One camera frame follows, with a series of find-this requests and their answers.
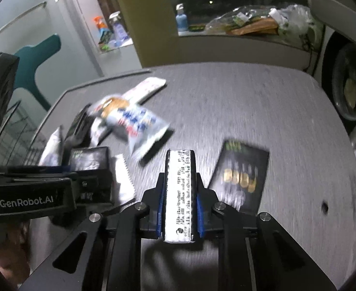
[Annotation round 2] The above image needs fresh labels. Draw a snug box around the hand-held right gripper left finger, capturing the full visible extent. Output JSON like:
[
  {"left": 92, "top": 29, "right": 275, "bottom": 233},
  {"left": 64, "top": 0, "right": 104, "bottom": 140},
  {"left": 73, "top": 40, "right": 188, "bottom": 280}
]
[{"left": 19, "top": 172, "right": 166, "bottom": 291}]

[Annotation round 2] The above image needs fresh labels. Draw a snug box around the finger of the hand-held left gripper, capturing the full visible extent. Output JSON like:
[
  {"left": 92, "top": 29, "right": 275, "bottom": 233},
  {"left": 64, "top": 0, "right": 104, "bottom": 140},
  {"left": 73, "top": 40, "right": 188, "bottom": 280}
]
[
  {"left": 0, "top": 166, "right": 78, "bottom": 179},
  {"left": 72, "top": 170, "right": 115, "bottom": 207}
]

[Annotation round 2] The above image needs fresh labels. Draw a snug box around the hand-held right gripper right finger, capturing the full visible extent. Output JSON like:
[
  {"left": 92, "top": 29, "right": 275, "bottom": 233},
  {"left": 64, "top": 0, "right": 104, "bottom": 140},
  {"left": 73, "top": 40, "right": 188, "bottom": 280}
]
[{"left": 194, "top": 172, "right": 338, "bottom": 291}]

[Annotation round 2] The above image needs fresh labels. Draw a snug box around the white crinkled packet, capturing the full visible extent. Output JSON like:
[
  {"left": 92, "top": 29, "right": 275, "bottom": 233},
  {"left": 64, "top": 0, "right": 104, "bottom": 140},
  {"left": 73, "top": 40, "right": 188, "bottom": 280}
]
[{"left": 39, "top": 126, "right": 64, "bottom": 167}]

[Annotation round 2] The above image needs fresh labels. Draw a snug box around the white printed long packet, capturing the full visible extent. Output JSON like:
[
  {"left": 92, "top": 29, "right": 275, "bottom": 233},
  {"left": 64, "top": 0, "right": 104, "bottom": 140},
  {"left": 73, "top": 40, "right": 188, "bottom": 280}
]
[{"left": 165, "top": 149, "right": 196, "bottom": 243}]

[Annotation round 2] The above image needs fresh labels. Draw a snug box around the black tissue packet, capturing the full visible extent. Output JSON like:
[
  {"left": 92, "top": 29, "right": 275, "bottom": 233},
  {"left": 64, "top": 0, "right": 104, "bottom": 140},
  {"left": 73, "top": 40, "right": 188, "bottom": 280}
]
[
  {"left": 65, "top": 106, "right": 91, "bottom": 146},
  {"left": 208, "top": 139, "right": 271, "bottom": 214},
  {"left": 69, "top": 146, "right": 110, "bottom": 172}
]

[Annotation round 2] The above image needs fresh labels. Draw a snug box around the black wire basket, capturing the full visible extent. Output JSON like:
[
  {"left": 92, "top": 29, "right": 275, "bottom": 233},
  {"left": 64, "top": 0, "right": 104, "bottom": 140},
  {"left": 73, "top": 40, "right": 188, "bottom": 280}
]
[{"left": 0, "top": 103, "right": 45, "bottom": 170}]

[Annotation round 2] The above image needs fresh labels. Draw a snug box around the white blue bread snack packet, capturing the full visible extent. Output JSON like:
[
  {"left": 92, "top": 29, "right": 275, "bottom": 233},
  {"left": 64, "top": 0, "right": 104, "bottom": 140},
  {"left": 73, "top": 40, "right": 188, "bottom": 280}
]
[{"left": 91, "top": 95, "right": 171, "bottom": 162}]

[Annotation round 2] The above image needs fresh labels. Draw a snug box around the person's left hand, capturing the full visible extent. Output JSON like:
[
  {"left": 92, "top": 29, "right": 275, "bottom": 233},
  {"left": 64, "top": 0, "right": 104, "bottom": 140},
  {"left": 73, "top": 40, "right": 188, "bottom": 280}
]
[{"left": 0, "top": 221, "right": 30, "bottom": 276}]

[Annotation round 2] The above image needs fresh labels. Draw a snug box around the teal chair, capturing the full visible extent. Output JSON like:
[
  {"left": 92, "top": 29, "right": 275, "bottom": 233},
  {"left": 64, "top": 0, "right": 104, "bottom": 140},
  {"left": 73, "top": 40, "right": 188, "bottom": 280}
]
[{"left": 14, "top": 34, "right": 61, "bottom": 111}]

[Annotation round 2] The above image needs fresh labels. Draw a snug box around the orange spray bottle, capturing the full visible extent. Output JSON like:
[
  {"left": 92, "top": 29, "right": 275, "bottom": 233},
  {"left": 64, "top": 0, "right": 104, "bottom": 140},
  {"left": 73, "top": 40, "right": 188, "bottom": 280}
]
[{"left": 93, "top": 16, "right": 110, "bottom": 44}]

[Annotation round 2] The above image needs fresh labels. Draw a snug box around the wooden counter shelf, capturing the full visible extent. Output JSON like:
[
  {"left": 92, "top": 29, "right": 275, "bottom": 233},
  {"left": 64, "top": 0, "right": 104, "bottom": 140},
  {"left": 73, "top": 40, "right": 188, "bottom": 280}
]
[{"left": 108, "top": 0, "right": 318, "bottom": 70}]

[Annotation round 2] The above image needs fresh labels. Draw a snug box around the blue bottle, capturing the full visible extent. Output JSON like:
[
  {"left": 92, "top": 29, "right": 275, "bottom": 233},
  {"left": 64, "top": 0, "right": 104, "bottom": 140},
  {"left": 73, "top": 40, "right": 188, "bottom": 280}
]
[{"left": 176, "top": 4, "right": 188, "bottom": 32}]

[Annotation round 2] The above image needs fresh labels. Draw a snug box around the washing machine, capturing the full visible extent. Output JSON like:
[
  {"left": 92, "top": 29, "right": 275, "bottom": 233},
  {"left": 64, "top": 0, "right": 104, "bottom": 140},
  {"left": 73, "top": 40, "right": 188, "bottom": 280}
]
[{"left": 313, "top": 27, "right": 356, "bottom": 122}]

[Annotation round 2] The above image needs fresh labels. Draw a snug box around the plastic bag of vegetables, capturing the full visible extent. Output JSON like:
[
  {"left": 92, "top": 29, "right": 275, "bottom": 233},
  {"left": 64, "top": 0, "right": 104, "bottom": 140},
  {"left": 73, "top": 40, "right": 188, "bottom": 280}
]
[{"left": 205, "top": 4, "right": 322, "bottom": 47}]

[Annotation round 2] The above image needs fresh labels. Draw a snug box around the grey chair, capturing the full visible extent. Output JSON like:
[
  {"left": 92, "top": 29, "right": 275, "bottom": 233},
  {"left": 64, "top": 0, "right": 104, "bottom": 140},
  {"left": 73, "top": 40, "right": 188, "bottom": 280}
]
[{"left": 308, "top": 0, "right": 356, "bottom": 182}]

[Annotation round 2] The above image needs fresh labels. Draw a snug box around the metal refrigerator handle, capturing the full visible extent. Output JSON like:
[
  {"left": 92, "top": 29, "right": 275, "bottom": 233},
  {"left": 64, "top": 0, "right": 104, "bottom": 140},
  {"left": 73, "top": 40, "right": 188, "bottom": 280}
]
[{"left": 0, "top": 1, "right": 47, "bottom": 44}]

